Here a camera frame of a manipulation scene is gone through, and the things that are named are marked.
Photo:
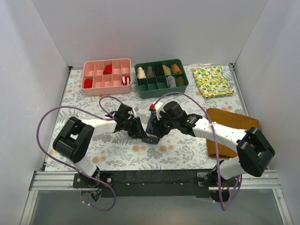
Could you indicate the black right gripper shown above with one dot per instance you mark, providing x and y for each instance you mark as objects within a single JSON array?
[{"x": 161, "y": 125}]

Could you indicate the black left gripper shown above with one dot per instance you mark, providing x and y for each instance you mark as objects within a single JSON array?
[{"x": 135, "y": 126}]

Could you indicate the navy striped underwear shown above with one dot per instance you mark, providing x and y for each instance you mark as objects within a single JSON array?
[{"x": 150, "y": 139}]

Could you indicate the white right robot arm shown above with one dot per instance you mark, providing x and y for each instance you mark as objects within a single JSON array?
[{"x": 253, "y": 149}]

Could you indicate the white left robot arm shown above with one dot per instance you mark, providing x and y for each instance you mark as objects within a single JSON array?
[{"x": 73, "y": 140}]

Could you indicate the grey striped rolled underwear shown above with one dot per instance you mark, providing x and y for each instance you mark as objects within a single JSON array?
[{"x": 171, "y": 82}]

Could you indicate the olive green rolled underwear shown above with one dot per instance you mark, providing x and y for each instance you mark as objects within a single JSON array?
[{"x": 180, "y": 81}]

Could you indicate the beige yellow rolled underwear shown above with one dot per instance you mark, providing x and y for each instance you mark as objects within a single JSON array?
[{"x": 167, "y": 70}]

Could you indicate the orange brown rolled underwear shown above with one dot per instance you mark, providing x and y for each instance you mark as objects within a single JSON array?
[{"x": 176, "y": 69}]

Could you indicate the black rolled underwear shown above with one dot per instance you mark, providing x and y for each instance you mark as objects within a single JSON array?
[{"x": 159, "y": 71}]

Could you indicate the cream rolled underwear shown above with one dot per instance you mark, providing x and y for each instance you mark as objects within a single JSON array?
[{"x": 141, "y": 73}]

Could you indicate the floral patterned table mat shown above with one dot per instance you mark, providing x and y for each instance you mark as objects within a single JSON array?
[{"x": 120, "y": 152}]

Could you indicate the green divided organizer box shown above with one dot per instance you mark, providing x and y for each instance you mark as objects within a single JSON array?
[{"x": 157, "y": 86}]

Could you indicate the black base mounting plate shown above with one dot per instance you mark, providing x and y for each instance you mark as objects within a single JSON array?
[{"x": 191, "y": 182}]

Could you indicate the lemon print folded cloth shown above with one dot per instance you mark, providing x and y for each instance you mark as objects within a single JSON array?
[{"x": 211, "y": 82}]

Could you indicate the red white striped sock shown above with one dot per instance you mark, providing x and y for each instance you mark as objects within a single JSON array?
[{"x": 125, "y": 81}]

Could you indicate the mustard brown folded cloth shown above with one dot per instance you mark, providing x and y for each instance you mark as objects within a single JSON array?
[{"x": 232, "y": 120}]

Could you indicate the pink divided organizer box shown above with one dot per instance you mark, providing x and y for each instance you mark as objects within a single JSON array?
[{"x": 106, "y": 84}]

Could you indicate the red rolled sock top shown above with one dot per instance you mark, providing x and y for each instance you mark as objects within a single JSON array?
[{"x": 108, "y": 70}]

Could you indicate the red rolled sock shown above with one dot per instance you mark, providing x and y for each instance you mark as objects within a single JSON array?
[
  {"x": 87, "y": 84},
  {"x": 108, "y": 70}
]

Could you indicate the red rolled sock bottom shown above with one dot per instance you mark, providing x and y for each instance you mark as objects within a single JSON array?
[{"x": 87, "y": 84}]

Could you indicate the aluminium frame rail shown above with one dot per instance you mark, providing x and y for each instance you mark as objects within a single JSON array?
[{"x": 64, "y": 181}]

